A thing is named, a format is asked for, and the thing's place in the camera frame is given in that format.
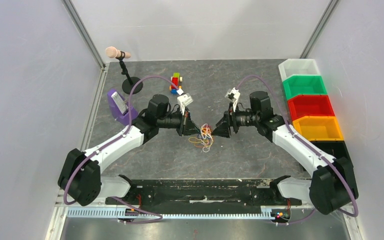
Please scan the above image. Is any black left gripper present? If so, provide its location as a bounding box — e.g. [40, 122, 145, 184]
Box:
[157, 107, 202, 137]

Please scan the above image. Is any blue cable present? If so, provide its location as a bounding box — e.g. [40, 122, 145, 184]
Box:
[196, 124, 213, 141]

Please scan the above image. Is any orange cable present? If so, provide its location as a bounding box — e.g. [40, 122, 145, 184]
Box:
[187, 125, 215, 149]

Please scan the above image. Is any white cable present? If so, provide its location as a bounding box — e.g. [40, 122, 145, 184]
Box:
[199, 125, 215, 154]

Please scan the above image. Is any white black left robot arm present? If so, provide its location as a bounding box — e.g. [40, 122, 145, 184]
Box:
[57, 93, 200, 206]

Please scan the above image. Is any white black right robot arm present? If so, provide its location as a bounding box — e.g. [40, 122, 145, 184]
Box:
[212, 88, 359, 216]

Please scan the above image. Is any colourful toy brick car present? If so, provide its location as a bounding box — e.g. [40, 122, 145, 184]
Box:
[169, 72, 183, 95]

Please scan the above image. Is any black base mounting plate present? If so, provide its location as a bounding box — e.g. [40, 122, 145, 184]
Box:
[121, 178, 303, 215]

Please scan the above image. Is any purple metronome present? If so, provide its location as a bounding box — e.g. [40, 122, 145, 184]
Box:
[107, 88, 139, 126]

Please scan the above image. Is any pink microphone on black stand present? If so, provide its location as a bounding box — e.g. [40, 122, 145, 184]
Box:
[105, 46, 143, 95]

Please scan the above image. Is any red storage bin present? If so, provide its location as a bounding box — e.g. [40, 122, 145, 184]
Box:
[287, 94, 335, 121]

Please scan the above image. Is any green storage bin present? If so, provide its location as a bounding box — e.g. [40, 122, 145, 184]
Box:
[282, 75, 327, 100]

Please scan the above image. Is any yellow storage bin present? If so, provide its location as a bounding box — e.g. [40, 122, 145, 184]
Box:
[292, 116, 344, 141]

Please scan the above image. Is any white storage bin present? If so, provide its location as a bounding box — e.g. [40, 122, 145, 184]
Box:
[278, 58, 321, 82]

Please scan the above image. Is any black storage bin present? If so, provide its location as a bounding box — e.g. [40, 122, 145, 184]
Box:
[311, 140, 354, 167]

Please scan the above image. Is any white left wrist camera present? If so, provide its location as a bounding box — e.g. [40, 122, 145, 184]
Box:
[176, 88, 194, 115]

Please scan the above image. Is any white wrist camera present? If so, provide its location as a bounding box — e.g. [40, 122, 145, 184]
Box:
[176, 88, 194, 115]
[225, 87, 241, 112]

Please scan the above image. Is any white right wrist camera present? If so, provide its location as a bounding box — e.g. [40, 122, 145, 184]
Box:
[225, 87, 241, 112]

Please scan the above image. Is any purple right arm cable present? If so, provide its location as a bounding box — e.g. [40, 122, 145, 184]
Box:
[235, 74, 359, 227]

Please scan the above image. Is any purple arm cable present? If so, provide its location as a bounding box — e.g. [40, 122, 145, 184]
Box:
[235, 74, 359, 227]
[62, 75, 184, 225]

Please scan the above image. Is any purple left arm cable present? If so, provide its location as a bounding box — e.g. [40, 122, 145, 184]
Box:
[62, 75, 184, 225]

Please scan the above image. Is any grey slotted cable duct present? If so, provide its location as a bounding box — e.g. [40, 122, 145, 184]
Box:
[66, 204, 307, 221]

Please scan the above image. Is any aluminium frame post left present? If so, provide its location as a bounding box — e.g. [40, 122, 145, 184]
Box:
[61, 0, 106, 69]

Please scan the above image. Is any aluminium frame post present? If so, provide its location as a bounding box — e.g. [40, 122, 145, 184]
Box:
[299, 0, 341, 59]
[61, 0, 106, 69]

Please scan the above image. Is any aluminium frame post right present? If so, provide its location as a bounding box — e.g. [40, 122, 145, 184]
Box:
[299, 0, 341, 59]

